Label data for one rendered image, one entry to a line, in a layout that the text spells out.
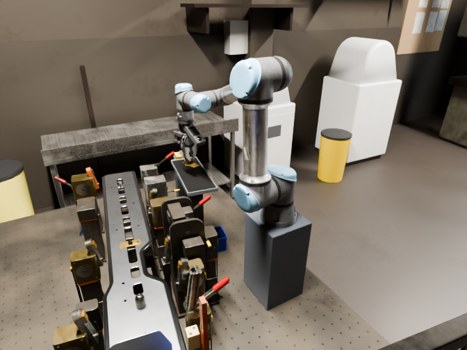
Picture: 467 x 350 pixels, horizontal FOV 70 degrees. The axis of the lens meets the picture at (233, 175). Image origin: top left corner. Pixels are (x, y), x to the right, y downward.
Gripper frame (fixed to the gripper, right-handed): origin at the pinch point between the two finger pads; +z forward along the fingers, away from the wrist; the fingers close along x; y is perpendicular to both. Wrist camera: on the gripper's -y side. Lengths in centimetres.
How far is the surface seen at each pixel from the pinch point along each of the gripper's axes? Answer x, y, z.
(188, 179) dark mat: 4.5, -3.2, 7.2
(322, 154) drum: -239, 58, 89
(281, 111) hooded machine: -195, 90, 36
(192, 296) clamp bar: 47, -57, 10
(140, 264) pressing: 43, -21, 23
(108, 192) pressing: 26, 40, 23
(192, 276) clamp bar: 46, -57, 3
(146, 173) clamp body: 2.8, 37.6, 19.1
